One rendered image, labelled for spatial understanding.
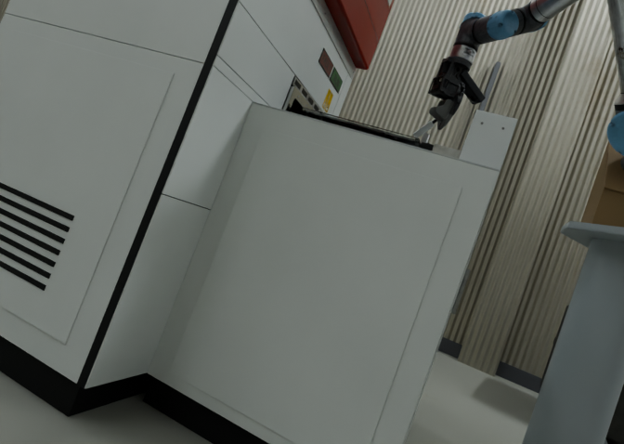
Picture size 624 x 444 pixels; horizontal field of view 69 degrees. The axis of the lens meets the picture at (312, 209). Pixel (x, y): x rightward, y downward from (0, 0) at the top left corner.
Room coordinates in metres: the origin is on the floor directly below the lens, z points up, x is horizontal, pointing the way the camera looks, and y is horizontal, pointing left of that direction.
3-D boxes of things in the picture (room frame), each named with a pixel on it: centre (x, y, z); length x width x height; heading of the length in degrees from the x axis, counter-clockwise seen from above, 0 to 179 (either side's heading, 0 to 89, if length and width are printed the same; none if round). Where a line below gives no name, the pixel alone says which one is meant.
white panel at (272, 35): (1.36, 0.18, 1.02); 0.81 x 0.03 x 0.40; 160
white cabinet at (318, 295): (1.50, -0.22, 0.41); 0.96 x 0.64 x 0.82; 160
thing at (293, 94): (1.52, 0.11, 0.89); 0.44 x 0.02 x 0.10; 160
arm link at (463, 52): (1.37, -0.27, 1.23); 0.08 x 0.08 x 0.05
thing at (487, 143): (1.28, -0.41, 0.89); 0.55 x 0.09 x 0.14; 160
